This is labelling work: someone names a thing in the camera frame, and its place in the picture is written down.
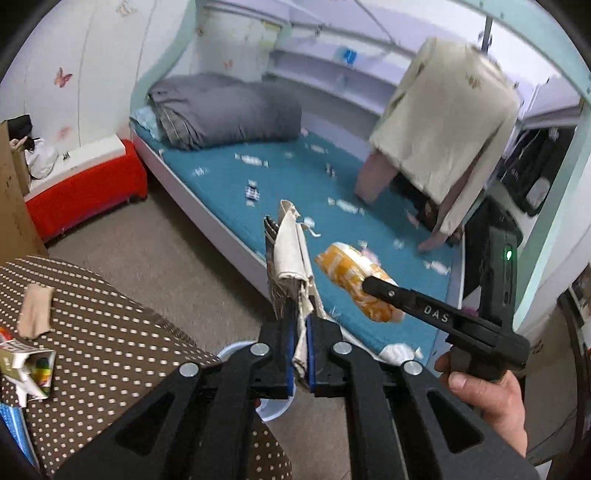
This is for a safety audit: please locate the blue striped packet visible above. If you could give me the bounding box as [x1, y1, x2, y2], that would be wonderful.
[0, 401, 34, 468]

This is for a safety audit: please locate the bed with blue sheet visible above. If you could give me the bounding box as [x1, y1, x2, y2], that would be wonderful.
[128, 104, 467, 366]

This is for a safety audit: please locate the grey folded duvet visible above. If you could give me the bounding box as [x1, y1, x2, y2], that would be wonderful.
[148, 74, 304, 151]

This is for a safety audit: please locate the pink hanging garment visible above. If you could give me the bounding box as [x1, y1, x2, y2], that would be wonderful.
[355, 150, 403, 204]

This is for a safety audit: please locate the black small bag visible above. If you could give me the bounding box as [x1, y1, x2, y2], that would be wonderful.
[4, 114, 33, 140]

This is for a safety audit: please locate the printed paper wrapper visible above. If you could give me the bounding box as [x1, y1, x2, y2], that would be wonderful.
[264, 199, 341, 393]

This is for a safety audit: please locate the lilac wall shelf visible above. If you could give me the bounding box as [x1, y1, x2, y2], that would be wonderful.
[264, 28, 403, 117]

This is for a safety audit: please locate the round polka dot table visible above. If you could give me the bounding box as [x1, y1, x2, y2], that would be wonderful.
[0, 256, 294, 480]

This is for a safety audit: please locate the person's right hand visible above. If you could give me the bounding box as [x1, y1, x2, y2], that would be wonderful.
[434, 350, 529, 459]

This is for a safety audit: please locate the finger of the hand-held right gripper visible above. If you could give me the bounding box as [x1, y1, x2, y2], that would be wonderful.
[361, 274, 463, 339]

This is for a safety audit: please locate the orange snack packet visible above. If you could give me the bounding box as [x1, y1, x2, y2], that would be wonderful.
[315, 242, 406, 324]

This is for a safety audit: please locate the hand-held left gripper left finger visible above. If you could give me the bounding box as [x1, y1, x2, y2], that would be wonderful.
[54, 295, 297, 480]

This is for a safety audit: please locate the red storage box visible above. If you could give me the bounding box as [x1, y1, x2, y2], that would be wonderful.
[23, 137, 149, 243]

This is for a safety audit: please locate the light green bunk bed frame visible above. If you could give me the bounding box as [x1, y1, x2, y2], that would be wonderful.
[129, 0, 591, 334]

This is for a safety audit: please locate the white crumpled tissue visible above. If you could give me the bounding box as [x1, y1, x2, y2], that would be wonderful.
[379, 342, 424, 368]

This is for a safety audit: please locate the beige hanging jacket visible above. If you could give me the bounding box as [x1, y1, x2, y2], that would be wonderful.
[369, 37, 521, 252]

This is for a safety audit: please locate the blue checked pillow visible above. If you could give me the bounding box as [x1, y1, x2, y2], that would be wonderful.
[130, 106, 163, 140]

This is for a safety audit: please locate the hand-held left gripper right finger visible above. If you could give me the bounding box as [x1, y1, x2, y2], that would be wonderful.
[305, 318, 541, 480]

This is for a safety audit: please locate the light blue trash bin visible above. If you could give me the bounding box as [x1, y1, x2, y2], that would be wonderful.
[216, 340, 296, 422]

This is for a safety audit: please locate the white plastic bag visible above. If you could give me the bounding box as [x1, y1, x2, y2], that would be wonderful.
[25, 137, 60, 180]

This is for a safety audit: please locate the white and green small carton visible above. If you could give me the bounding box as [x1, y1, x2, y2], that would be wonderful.
[0, 338, 57, 409]

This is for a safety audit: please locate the brown cardboard box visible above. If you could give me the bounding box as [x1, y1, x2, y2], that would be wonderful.
[0, 120, 49, 265]

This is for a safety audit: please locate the black hanging bag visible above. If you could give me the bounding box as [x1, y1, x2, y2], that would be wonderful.
[500, 126, 574, 219]

